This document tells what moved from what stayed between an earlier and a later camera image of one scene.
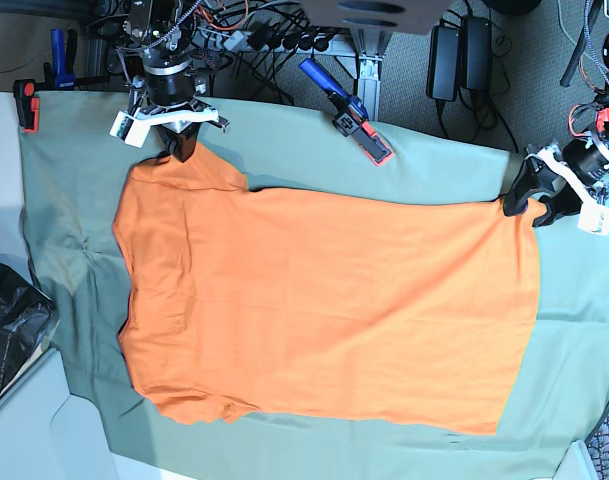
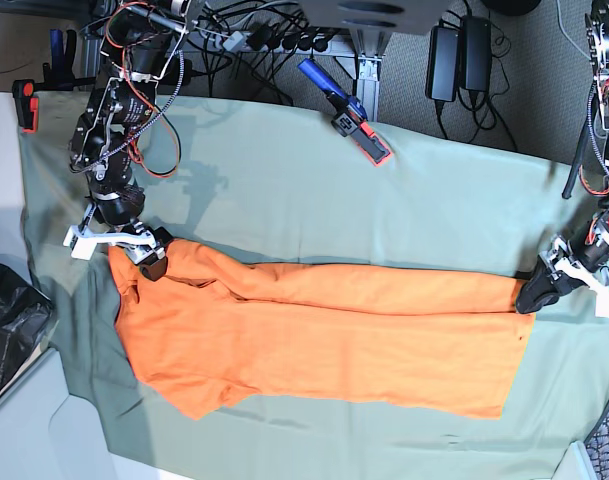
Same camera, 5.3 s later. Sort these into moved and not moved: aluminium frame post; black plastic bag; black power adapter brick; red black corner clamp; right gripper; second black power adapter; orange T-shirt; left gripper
Moved: left gripper; right gripper; orange T-shirt
Not moved: aluminium frame post; black plastic bag; black power adapter brick; second black power adapter; red black corner clamp
